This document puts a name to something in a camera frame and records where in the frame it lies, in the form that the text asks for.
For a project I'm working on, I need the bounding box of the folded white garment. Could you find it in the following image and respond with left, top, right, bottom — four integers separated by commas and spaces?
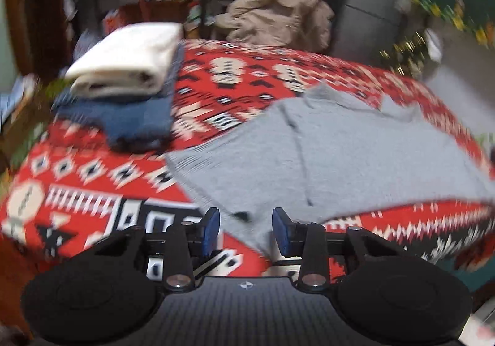
65, 22, 182, 97

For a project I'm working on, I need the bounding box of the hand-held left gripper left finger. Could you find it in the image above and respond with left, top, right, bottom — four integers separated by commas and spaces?
93, 208, 220, 291

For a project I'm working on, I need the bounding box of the white paper bag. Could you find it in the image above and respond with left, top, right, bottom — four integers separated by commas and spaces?
425, 29, 443, 62

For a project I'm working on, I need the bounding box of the red patterned blanket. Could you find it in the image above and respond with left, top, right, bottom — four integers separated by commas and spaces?
0, 39, 495, 293

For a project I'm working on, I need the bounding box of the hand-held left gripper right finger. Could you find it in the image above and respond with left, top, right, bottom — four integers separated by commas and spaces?
273, 207, 403, 289

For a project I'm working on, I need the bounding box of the grey refrigerator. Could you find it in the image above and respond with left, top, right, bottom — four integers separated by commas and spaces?
333, 0, 411, 57

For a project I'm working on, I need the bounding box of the beige jacket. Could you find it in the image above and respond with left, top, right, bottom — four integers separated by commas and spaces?
214, 0, 335, 51

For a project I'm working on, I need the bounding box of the grey knit sweater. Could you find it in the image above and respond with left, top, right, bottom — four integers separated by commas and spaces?
164, 83, 495, 258

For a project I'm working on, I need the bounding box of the folded blue garment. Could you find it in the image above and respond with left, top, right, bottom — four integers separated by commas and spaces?
52, 42, 186, 151

